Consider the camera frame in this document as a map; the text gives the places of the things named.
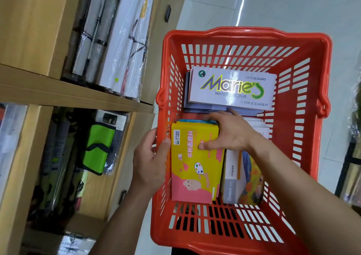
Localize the person's left forearm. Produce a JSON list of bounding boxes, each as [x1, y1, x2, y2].
[[89, 179, 159, 255]]

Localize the plastic-wrapped white paper rolls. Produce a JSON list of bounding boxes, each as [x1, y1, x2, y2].
[[97, 0, 157, 101]]

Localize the shiny plastic-wrapped goods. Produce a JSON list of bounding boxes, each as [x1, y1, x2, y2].
[[340, 73, 361, 207]]

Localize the white watercolour paint box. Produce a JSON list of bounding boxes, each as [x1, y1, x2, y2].
[[188, 67, 278, 111]]

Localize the clear plastic-wrapped printed package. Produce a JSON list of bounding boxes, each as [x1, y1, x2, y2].
[[55, 235, 97, 255]]

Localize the wooden shelf unit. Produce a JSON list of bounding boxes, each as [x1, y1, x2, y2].
[[0, 0, 193, 255]]

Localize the dark plastic-wrapped rolled bundle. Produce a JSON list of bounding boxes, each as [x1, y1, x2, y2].
[[28, 108, 86, 224]]

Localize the plastic-wrapped grey paper rolls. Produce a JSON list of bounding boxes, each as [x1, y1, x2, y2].
[[64, 0, 125, 82]]

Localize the person's right forearm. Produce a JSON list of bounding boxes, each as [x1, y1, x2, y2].
[[248, 134, 361, 255]]

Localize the white box with painting print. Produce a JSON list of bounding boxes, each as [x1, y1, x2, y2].
[[221, 149, 265, 206]]

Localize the teal flat box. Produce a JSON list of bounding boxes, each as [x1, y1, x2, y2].
[[177, 119, 219, 126]]

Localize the red plastic shopping basket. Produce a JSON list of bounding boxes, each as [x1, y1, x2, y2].
[[150, 27, 333, 255]]

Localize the green pouch with black strap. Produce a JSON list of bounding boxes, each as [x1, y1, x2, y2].
[[81, 124, 117, 176]]

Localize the person's left hand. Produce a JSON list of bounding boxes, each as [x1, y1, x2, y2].
[[132, 128, 172, 192]]

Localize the plain white flat box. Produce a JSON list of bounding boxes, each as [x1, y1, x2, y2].
[[243, 118, 270, 140]]

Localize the black metal display rack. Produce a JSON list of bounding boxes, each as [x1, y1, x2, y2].
[[334, 138, 361, 207]]

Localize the yellow and pink paint box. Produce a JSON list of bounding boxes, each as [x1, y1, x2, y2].
[[171, 121, 225, 205]]

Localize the person's right hand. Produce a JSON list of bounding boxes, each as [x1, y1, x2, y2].
[[198, 108, 268, 153]]

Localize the white and black packaging card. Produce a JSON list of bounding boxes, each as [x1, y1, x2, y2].
[[94, 110, 128, 132]]

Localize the clear plastic-wrapped pale package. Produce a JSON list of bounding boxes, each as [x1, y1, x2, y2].
[[0, 103, 28, 200]]

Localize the stack of pale blue boxes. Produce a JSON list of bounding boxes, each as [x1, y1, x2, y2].
[[184, 72, 266, 117]]

